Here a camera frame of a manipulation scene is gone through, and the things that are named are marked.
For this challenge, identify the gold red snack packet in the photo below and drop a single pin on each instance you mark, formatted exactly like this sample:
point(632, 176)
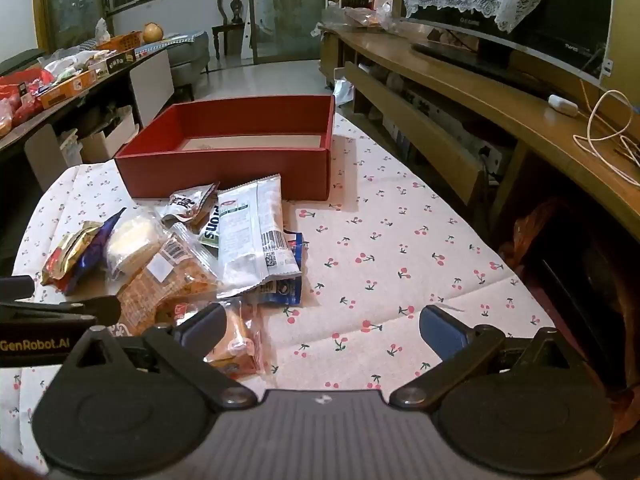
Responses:
point(70, 255)

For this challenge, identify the white charger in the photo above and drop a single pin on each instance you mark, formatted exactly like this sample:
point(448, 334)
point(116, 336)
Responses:
point(562, 104)

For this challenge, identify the clear plastic bag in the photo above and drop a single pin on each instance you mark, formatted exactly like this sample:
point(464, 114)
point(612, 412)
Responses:
point(365, 20)

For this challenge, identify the red cardboard box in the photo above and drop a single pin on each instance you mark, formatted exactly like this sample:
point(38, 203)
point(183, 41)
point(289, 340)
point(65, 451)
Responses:
point(225, 170)

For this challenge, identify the yellow pomelo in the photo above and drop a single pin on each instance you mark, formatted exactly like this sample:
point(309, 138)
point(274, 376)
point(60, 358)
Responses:
point(153, 32)

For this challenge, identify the clear packet with white cake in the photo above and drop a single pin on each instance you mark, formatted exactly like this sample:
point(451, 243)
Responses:
point(130, 245)

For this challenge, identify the dark wooden chair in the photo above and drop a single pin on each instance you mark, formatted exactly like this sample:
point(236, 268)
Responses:
point(235, 5)

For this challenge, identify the green white snack packet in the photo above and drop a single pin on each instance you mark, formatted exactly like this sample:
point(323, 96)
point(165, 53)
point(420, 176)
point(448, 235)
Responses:
point(210, 230)

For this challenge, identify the clear packet with orange crackers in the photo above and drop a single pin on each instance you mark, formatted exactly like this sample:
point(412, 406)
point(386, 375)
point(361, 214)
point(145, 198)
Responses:
point(165, 285)

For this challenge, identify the small grey snack packet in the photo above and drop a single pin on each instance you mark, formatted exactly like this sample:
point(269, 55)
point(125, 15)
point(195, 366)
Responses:
point(187, 202)

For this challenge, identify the dark blue snack packet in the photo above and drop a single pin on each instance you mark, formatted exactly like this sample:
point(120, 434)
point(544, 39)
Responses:
point(92, 256)

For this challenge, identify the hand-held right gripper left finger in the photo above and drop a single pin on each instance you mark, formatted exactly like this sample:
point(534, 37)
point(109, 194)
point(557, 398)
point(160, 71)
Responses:
point(202, 327)

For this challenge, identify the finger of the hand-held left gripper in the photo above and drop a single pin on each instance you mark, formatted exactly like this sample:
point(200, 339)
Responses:
point(15, 287)
point(102, 310)

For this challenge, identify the long white snack packet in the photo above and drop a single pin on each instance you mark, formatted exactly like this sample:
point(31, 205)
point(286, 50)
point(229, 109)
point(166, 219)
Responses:
point(250, 240)

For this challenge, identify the orange basket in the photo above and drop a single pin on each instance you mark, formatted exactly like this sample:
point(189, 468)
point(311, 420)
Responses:
point(120, 41)

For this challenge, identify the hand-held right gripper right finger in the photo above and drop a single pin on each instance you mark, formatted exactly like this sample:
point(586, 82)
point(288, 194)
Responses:
point(442, 332)

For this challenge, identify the orange plastic bag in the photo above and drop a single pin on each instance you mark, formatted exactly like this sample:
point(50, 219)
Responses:
point(537, 230)

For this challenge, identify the pile of snack packets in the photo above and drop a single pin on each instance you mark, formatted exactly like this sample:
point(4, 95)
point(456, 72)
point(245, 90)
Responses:
point(60, 85)

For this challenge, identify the wooden television stand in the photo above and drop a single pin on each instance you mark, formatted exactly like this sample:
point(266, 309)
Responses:
point(450, 75)

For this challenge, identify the flat screen television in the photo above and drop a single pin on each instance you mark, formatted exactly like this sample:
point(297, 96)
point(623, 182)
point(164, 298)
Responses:
point(550, 35)

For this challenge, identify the orange bread packet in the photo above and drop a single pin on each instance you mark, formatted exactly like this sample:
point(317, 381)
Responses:
point(237, 340)

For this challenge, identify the white plastic bag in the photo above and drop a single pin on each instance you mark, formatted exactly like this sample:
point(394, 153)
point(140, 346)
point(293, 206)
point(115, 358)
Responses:
point(344, 91)

